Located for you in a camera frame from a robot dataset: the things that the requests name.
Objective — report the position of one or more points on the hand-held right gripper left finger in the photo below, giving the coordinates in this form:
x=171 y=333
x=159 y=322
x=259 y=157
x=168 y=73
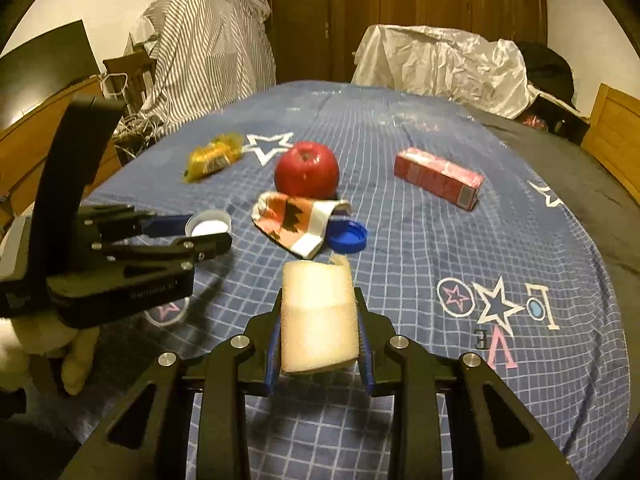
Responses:
x=272 y=360

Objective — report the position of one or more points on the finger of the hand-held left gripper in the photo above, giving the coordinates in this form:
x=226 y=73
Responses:
x=165 y=225
x=200 y=247

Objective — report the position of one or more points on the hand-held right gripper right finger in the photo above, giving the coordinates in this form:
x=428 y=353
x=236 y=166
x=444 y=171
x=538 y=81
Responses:
x=366 y=367

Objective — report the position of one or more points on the white bottle cap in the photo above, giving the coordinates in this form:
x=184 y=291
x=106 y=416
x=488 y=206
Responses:
x=210 y=222

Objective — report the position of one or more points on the white foam block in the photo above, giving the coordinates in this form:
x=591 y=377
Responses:
x=315 y=320

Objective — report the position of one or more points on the wooden desk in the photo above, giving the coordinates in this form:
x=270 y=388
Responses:
x=30 y=155

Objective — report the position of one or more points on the yellow snack packet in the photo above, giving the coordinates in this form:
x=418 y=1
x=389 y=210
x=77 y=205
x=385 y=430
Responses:
x=212 y=156

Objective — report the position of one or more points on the black monitor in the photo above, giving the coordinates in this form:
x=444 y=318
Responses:
x=40 y=75

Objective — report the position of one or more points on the orange white paper wrapper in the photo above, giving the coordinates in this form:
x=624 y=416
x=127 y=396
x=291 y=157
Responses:
x=290 y=220

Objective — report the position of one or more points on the wooden chair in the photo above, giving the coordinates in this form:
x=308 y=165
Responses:
x=127 y=65

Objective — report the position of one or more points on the red apple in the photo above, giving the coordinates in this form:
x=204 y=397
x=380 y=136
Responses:
x=305 y=170

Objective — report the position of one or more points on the blue bottle cap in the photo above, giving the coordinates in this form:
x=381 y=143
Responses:
x=347 y=237

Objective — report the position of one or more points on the blue checked bedsheet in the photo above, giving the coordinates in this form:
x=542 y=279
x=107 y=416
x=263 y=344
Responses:
x=450 y=240

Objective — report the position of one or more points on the beige plush toy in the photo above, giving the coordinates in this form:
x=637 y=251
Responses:
x=80 y=360

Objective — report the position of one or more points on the striped cloth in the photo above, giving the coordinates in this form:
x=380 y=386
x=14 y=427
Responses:
x=200 y=60

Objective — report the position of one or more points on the long red box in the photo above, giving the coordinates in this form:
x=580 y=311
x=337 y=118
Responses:
x=435 y=175

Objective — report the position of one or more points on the dark grey blanket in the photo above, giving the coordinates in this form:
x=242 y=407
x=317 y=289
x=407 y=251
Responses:
x=600 y=220

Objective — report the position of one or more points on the red patterned bag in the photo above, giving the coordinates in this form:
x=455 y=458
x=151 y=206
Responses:
x=532 y=121

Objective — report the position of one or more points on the white crinkled cloth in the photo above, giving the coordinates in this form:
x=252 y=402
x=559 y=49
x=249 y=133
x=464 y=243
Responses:
x=440 y=60

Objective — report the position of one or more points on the wooden headboard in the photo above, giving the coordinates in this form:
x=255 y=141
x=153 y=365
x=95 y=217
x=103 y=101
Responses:
x=615 y=125

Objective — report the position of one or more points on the black cloth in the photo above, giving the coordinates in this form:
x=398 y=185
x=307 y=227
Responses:
x=547 y=70

